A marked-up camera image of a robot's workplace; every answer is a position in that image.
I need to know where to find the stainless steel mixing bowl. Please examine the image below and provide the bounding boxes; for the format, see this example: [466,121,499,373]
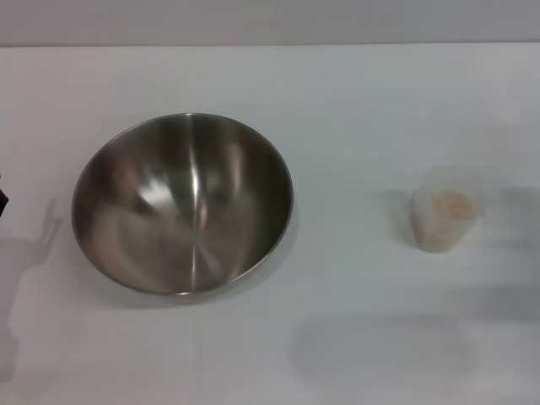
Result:
[70,111,295,297]

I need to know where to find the clear plastic measuring cup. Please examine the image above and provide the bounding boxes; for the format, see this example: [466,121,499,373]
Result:
[410,165,489,255]

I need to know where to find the white rice grains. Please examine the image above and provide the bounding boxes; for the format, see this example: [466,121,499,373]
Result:
[415,189,478,253]

